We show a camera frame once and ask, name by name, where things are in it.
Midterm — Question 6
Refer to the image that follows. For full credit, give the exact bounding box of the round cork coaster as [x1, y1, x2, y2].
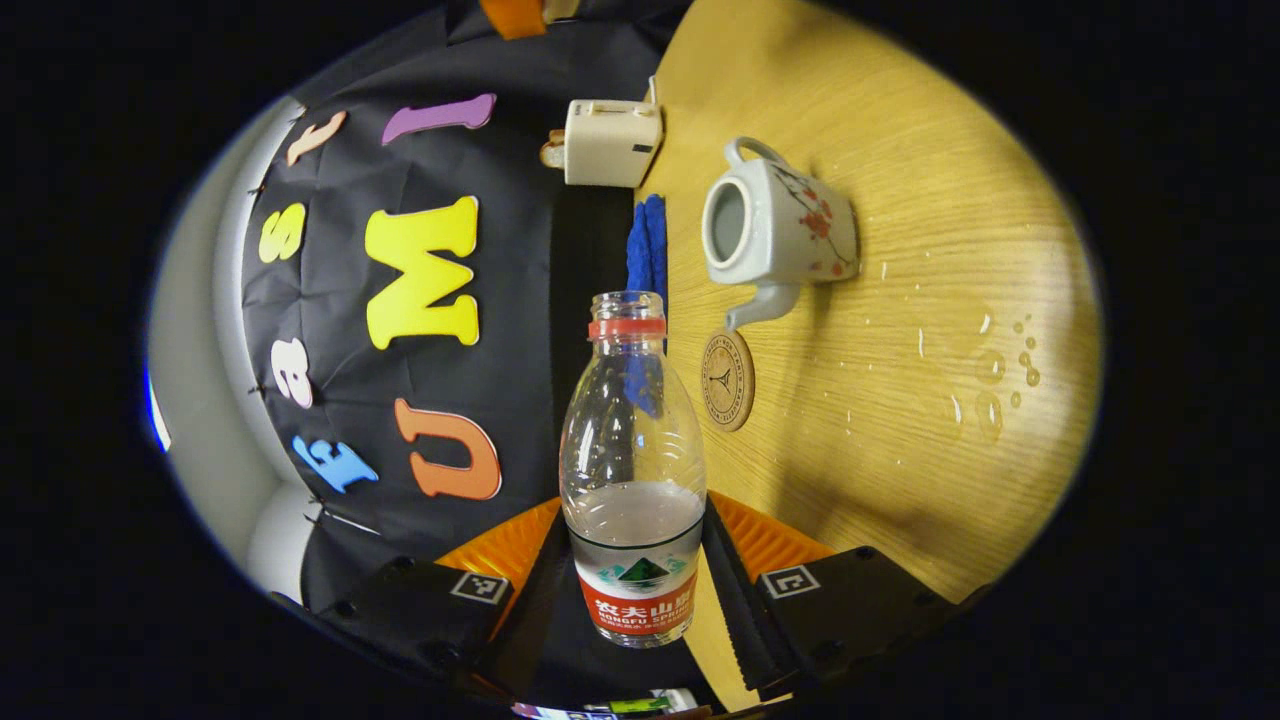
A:
[700, 330, 756, 433]

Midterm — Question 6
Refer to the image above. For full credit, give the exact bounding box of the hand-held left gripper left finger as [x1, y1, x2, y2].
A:
[272, 497, 573, 699]

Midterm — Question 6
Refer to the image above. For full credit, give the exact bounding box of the blue folded towel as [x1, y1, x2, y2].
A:
[626, 194, 669, 311]

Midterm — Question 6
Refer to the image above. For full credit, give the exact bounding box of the black backdrop cloth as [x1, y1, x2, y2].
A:
[240, 0, 701, 613]

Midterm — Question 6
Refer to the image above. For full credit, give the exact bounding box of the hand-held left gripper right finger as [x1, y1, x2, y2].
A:
[700, 490, 996, 701]

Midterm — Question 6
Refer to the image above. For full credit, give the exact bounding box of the white floral teacup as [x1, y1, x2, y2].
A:
[701, 136, 861, 333]

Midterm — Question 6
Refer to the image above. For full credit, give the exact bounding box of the clear plastic water bottle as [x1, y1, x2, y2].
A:
[558, 290, 708, 649]

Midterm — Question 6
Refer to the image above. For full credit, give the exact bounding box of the white toaster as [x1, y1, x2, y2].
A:
[565, 98, 664, 189]

